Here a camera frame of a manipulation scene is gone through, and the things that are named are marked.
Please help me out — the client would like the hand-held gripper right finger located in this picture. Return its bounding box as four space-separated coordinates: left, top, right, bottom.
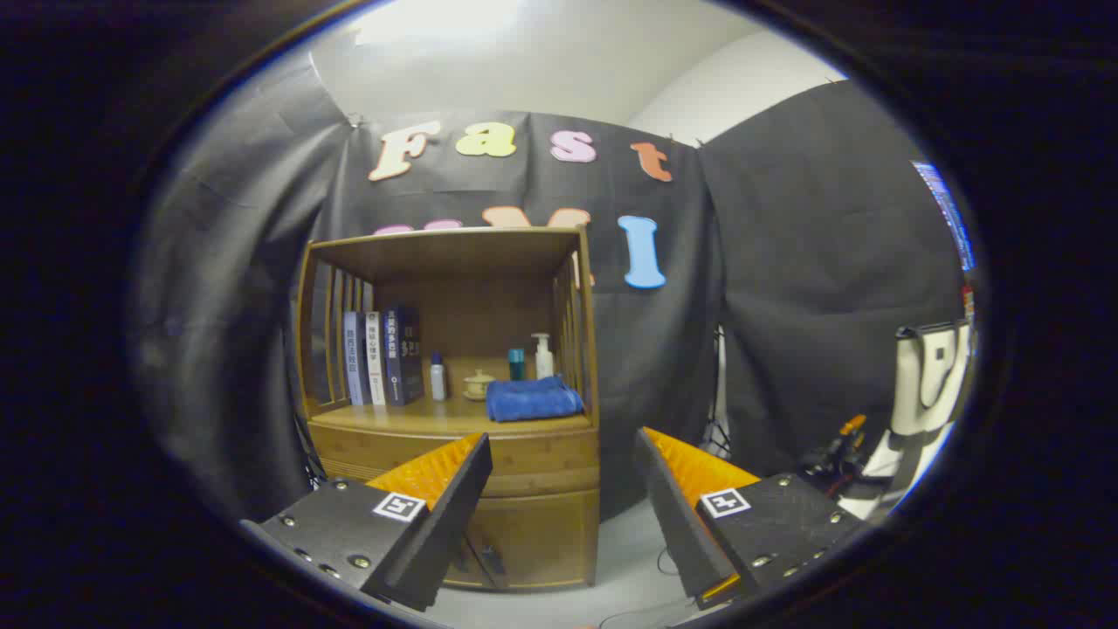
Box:
634 426 870 611

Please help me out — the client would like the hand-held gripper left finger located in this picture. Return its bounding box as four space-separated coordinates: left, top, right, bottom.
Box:
240 431 493 612

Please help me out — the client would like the wooden drawer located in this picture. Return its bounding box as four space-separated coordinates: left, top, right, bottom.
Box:
310 425 601 499

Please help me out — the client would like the wooden countertop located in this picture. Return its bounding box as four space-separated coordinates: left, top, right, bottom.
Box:
307 397 595 435

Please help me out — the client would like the wooden cabinet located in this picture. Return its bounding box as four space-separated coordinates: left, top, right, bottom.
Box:
293 225 604 591

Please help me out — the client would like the black backdrop stand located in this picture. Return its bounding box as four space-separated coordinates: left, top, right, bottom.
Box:
701 326 733 460

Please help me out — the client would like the blue folded towel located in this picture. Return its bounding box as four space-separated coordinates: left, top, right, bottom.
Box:
486 377 585 424

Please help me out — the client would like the blue spine black book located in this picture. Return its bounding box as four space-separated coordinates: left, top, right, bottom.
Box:
383 304 425 407

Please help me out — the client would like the orange black tool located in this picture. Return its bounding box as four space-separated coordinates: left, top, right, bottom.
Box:
802 413 872 492

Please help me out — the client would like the white spine book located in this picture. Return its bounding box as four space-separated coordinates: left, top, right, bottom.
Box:
364 311 387 406

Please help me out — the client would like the lavender spine book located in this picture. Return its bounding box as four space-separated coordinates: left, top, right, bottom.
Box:
343 312 369 406

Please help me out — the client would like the white black tote bag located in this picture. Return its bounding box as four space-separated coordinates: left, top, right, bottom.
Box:
887 319 976 442

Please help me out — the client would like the black floor cable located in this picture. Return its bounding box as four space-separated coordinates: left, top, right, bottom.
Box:
653 544 701 579

